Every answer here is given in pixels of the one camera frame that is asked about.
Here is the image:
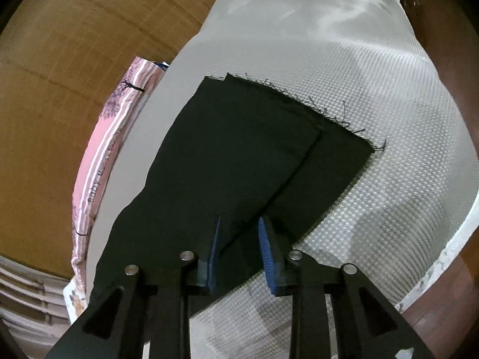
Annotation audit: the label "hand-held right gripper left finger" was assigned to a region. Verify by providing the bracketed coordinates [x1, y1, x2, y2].
[44, 215, 222, 359]

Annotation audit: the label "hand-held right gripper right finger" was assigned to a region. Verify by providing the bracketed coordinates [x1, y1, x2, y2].
[258, 216, 438, 359]

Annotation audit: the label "black pants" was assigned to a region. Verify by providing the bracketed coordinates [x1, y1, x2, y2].
[86, 72, 387, 309]

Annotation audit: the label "white floral pillow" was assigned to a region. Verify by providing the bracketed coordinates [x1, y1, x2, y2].
[62, 277, 89, 327]

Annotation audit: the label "pink striped pillow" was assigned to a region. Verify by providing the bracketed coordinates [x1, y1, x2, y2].
[70, 56, 168, 282]

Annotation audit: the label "white mattress edge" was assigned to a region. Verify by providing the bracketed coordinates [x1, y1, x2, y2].
[397, 190, 479, 314]

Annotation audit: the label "striped beige curtain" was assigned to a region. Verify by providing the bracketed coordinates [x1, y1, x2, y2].
[0, 255, 76, 359]

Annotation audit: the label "beige woven bed mat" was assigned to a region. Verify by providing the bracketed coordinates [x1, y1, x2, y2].
[84, 0, 479, 359]

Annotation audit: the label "wooden headboard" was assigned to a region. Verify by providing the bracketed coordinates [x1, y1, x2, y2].
[0, 0, 222, 282]

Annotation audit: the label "dark wooden bed frame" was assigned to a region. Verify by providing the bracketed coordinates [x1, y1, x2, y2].
[398, 0, 479, 359]

